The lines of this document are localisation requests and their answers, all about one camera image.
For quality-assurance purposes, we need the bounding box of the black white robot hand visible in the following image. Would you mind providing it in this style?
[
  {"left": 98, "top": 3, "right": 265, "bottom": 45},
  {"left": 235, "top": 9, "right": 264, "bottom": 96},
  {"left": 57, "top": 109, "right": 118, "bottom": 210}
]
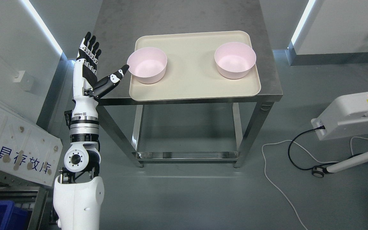
[{"left": 73, "top": 32, "right": 129, "bottom": 100}]

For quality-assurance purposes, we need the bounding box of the pink bowl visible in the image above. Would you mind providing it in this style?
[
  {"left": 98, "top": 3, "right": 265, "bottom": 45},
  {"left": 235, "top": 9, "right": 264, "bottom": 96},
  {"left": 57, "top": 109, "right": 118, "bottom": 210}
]
[
  {"left": 214, "top": 42, "right": 257, "bottom": 80},
  {"left": 127, "top": 47, "right": 168, "bottom": 84}
]

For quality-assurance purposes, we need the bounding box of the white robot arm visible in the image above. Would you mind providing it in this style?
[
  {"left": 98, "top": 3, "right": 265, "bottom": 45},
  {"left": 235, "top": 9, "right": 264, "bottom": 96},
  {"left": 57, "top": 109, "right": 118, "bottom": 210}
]
[{"left": 53, "top": 96, "right": 104, "bottom": 230}]

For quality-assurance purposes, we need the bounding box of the stainless steel table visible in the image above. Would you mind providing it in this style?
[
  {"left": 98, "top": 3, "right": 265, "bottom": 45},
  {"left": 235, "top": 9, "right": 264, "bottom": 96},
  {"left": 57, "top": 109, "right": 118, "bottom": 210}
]
[{"left": 92, "top": 0, "right": 283, "bottom": 168}]

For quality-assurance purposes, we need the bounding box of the cream plastic tray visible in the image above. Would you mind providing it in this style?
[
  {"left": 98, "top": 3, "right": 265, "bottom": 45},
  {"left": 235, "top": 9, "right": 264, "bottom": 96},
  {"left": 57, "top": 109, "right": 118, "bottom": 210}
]
[{"left": 129, "top": 31, "right": 261, "bottom": 102}]

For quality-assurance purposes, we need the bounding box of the blue bin lower left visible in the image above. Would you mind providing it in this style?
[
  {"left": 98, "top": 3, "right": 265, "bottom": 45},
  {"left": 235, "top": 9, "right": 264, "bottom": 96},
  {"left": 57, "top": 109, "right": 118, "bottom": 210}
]
[{"left": 0, "top": 200, "right": 28, "bottom": 230}]

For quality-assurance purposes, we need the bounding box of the white stand leg with caster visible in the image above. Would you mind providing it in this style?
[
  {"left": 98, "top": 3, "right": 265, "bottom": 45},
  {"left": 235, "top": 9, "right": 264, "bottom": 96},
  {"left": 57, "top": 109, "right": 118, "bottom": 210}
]
[{"left": 311, "top": 152, "right": 368, "bottom": 178}]

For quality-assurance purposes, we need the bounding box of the white machine with warning label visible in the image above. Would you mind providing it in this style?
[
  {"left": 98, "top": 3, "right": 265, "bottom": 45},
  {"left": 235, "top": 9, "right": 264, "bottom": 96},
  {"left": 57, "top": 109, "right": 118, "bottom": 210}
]
[{"left": 311, "top": 92, "right": 368, "bottom": 140}]

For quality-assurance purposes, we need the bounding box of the white wall socket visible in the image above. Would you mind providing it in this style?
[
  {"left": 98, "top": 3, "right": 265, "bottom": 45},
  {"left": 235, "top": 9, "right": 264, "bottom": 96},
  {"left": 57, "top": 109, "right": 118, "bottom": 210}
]
[{"left": 13, "top": 71, "right": 26, "bottom": 83}]

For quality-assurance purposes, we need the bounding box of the black power cable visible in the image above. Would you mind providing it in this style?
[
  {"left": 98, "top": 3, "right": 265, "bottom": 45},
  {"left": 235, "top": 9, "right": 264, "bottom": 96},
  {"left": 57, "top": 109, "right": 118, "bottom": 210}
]
[{"left": 287, "top": 126, "right": 359, "bottom": 171}]

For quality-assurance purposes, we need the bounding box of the white floor cable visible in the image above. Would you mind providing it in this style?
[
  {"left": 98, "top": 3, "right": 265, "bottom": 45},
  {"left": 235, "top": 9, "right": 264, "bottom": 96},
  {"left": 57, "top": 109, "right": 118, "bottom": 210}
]
[{"left": 262, "top": 135, "right": 368, "bottom": 230}]

